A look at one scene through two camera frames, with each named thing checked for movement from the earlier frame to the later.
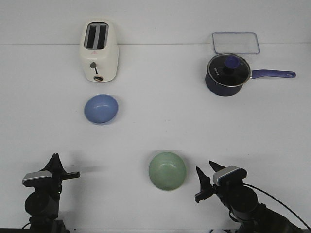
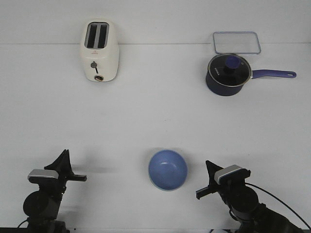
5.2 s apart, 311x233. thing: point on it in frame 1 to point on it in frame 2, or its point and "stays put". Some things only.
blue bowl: x=101 y=108 to x=167 y=170
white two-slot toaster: x=99 y=50 stays put
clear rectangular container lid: x=235 y=42 stays put
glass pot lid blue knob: x=229 y=70 stays put
